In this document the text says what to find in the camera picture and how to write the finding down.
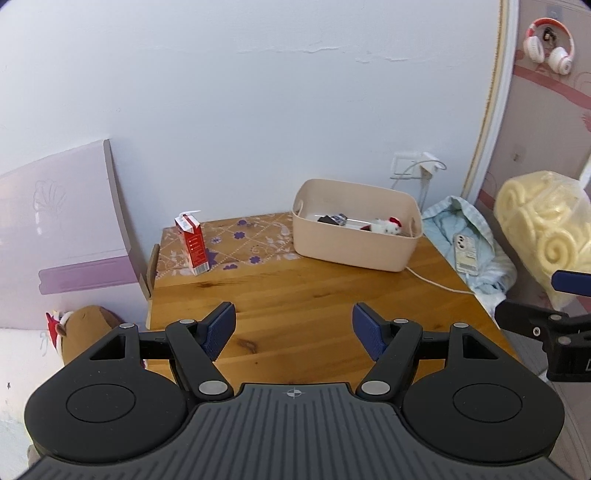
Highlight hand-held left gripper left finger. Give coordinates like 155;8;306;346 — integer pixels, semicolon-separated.
87;301;237;401

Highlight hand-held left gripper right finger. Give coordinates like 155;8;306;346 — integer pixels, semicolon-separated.
352;302;505;398

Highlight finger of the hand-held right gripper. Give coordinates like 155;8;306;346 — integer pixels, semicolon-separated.
495;299;591;343
551;270;591;297

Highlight beige plastic storage bin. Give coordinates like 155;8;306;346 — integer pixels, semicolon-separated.
292;178;423;273

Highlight white and red plush toy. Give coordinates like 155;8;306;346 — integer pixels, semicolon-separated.
369;216;404;236

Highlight wooden desktop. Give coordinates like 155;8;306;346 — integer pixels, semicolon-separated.
145;210;527;384

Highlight bag of yellow foam rolls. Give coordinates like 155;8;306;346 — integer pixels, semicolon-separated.
493;171;591;311

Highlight red drink carton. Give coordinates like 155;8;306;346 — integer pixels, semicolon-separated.
174;210;211;276

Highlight smartphone in patterned case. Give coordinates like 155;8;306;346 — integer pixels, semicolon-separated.
452;233;483;278

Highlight brown floral table mat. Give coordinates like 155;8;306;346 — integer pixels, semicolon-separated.
147;211;301;296

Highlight light blue cloth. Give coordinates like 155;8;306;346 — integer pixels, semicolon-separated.
421;195;518;315

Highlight brown plush toy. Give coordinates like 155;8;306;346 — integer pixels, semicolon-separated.
45;305;125;370

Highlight white and purple headboard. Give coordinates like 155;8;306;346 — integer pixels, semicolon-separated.
0;138;151;296

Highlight white bedding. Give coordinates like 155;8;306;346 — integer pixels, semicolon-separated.
0;328;61;462

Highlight white and pink headphones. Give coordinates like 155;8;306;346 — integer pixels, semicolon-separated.
523;17;575;75

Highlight white charging cable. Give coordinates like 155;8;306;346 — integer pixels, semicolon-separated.
392;159;476;296

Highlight white wall socket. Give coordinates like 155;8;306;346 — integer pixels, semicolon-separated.
392;151;423;178

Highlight cream wall trim strip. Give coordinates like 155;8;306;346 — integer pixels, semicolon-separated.
462;0;520;208

